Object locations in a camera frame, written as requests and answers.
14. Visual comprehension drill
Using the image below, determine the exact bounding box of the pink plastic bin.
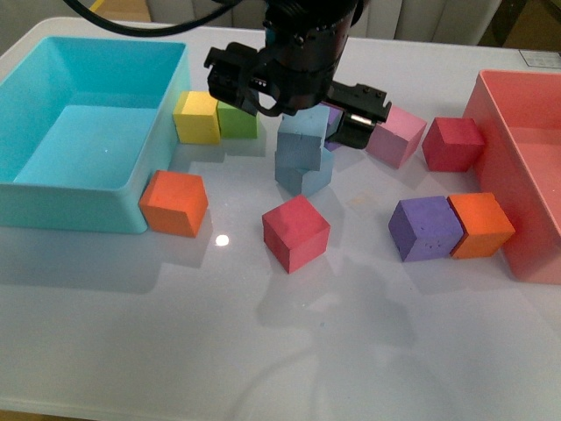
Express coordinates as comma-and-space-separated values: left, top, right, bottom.
464, 70, 560, 284

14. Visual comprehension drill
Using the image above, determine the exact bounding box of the pink foam block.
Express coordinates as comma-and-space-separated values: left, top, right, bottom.
366, 105, 427, 168

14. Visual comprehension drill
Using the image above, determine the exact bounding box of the light blue foam block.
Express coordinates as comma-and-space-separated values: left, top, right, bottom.
274, 148, 334, 197

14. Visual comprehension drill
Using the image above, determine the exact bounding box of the right grey chair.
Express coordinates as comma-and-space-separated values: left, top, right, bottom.
350, 0, 501, 46

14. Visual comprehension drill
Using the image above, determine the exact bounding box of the teal plastic bin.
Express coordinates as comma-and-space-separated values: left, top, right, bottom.
1, 37, 189, 234

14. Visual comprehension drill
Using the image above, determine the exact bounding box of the table label sticker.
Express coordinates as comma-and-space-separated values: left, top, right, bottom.
519, 49, 561, 70

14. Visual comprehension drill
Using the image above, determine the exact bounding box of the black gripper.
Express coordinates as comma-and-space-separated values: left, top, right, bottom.
204, 1, 391, 149

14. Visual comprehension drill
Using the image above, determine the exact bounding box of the green foam block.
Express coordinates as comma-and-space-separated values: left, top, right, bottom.
217, 101, 259, 139

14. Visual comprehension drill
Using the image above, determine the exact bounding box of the yellow foam block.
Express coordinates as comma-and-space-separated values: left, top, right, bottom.
173, 91, 221, 145

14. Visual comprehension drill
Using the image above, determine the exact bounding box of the red foam block by bin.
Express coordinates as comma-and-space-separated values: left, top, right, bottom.
422, 117, 486, 172

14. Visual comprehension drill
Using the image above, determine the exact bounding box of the black cable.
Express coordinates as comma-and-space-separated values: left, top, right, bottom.
63, 0, 246, 38

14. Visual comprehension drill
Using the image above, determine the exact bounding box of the left grey chair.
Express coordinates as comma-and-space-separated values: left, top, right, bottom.
146, 0, 266, 29

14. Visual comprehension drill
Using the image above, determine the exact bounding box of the orange foam block near bin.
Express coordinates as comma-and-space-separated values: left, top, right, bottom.
138, 170, 209, 238

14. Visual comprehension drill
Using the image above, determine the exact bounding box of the red foam block near camera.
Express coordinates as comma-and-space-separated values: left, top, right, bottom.
262, 195, 330, 274

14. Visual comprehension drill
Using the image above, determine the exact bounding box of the grey chair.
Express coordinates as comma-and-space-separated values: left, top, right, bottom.
350, 0, 501, 46
146, 0, 266, 29

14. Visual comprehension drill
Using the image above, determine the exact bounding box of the purple foam block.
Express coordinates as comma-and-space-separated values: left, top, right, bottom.
324, 106, 343, 152
388, 196, 464, 262

